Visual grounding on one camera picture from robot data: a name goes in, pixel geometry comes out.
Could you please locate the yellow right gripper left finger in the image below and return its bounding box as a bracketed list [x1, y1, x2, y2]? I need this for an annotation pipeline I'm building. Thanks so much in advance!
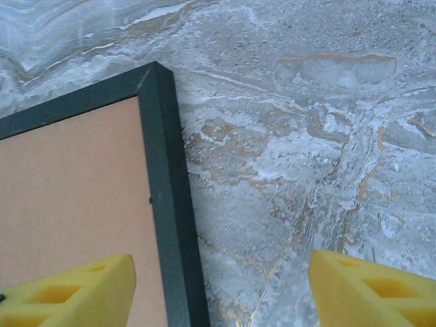
[0, 253, 137, 327]

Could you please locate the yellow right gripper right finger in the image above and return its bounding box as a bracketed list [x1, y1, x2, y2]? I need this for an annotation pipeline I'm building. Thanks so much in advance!
[308, 249, 436, 327]

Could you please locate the black picture frame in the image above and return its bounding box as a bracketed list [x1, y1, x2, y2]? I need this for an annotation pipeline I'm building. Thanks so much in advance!
[0, 61, 211, 327]

